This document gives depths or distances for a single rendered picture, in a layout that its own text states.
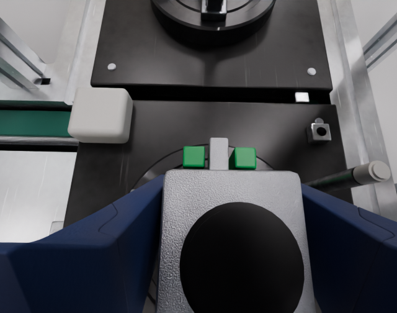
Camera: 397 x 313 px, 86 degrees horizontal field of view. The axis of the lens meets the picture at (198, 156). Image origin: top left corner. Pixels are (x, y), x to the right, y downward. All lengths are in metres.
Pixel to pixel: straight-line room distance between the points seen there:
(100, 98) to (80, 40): 0.11
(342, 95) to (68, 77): 0.28
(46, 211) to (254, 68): 0.26
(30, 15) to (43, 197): 0.35
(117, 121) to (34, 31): 0.34
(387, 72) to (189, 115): 0.36
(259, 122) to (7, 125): 0.26
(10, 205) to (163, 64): 0.22
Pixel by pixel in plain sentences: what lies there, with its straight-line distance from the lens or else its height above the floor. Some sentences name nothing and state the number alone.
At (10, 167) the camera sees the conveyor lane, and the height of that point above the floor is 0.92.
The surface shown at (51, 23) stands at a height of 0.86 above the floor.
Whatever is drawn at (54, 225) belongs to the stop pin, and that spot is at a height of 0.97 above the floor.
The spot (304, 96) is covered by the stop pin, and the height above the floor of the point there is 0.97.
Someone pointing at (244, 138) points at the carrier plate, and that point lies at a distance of 0.20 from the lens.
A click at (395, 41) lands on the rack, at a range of 0.34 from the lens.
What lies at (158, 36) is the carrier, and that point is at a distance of 0.26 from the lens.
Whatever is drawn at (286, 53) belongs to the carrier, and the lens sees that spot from 0.26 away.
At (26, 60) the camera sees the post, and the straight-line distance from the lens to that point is 0.28.
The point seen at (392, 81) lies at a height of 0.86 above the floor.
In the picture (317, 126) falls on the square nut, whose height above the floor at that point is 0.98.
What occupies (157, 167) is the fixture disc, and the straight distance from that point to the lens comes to 0.17.
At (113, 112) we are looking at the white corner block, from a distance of 0.19.
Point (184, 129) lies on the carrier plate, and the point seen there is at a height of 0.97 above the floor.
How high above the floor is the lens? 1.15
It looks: 74 degrees down
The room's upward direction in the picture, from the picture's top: 2 degrees clockwise
